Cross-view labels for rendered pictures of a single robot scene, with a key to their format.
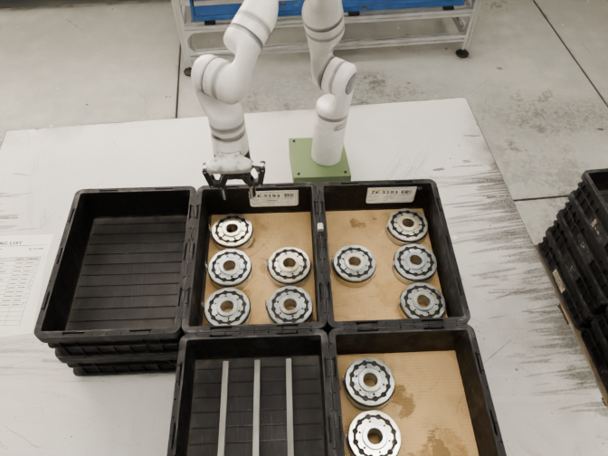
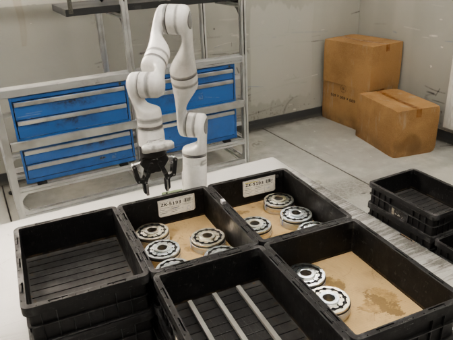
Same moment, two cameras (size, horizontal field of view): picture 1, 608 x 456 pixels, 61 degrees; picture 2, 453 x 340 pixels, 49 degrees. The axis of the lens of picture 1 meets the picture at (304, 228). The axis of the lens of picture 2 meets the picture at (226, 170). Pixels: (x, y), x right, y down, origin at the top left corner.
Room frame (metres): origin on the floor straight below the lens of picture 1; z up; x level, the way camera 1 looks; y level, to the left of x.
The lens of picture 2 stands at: (-0.56, 0.42, 1.65)
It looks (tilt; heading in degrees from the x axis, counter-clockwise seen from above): 24 degrees down; 340
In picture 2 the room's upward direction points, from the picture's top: 2 degrees counter-clockwise
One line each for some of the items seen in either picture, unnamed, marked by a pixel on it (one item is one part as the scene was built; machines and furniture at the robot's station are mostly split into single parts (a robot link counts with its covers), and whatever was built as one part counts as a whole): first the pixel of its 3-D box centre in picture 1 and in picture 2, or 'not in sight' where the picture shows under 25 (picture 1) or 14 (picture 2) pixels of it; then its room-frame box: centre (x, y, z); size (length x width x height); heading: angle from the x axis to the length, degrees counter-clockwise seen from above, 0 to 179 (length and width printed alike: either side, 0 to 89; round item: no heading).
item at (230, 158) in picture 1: (228, 143); (152, 135); (0.74, 0.15, 1.17); 0.11 x 0.09 x 0.06; 3
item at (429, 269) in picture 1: (415, 261); (296, 214); (0.67, -0.27, 0.86); 0.10 x 0.10 x 0.01
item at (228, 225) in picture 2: (257, 264); (184, 241); (0.65, 0.11, 0.87); 0.40 x 0.30 x 0.11; 2
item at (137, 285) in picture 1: (130, 268); (79, 268); (0.64, 0.41, 0.87); 0.40 x 0.30 x 0.11; 2
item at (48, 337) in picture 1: (124, 256); (76, 253); (0.64, 0.41, 0.92); 0.40 x 0.30 x 0.02; 2
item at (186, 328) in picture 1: (256, 252); (183, 226); (0.65, 0.11, 0.92); 0.40 x 0.30 x 0.02; 2
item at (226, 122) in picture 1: (219, 96); (144, 99); (0.77, 0.16, 1.27); 0.09 x 0.07 x 0.15; 58
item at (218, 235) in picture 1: (232, 230); (152, 231); (0.76, 0.18, 0.86); 0.10 x 0.10 x 0.01
